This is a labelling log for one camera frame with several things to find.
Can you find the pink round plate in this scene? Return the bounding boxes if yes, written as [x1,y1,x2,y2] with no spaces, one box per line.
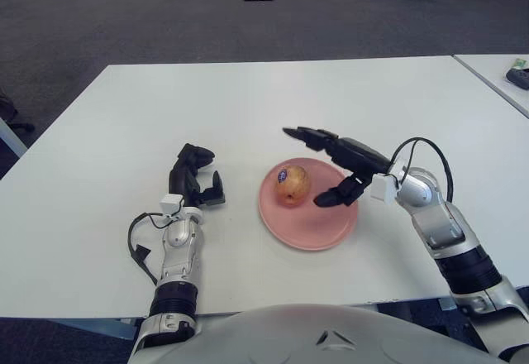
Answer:
[257,156,359,252]

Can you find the black chair base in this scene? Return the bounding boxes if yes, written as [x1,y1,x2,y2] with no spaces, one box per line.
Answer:
[0,89,36,133]

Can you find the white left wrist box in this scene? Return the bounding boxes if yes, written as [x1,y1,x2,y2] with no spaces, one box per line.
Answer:
[160,194,186,219]

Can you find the black handheld controller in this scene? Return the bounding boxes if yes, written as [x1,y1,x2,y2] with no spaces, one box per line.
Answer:
[506,68,529,91]

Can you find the red yellow apple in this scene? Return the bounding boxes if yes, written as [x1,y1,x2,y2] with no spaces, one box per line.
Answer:
[274,164,312,208]

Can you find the white furniture leg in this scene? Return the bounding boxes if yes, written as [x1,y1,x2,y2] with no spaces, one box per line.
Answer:
[0,117,28,158]

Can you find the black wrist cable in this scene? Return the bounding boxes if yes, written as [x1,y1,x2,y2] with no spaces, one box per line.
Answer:
[388,136,455,204]
[126,213,170,289]

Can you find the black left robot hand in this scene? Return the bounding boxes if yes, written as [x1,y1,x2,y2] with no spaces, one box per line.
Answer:
[168,143,227,213]

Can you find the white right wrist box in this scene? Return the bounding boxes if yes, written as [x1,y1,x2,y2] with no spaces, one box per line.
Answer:
[369,172,401,206]

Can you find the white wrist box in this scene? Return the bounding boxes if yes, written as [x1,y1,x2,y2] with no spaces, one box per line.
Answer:
[369,172,401,206]
[160,194,186,219]

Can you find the grey robot torso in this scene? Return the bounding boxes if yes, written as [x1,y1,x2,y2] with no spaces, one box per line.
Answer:
[127,302,503,364]

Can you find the white side table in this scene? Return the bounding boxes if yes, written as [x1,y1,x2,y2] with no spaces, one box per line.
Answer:
[452,53,529,119]

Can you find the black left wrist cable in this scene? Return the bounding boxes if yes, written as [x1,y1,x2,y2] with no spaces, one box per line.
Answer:
[126,213,170,289]

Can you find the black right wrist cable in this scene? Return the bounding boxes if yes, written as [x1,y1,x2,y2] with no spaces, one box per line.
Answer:
[388,136,455,204]

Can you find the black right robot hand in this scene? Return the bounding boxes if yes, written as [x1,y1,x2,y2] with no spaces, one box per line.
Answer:
[281,126,392,208]

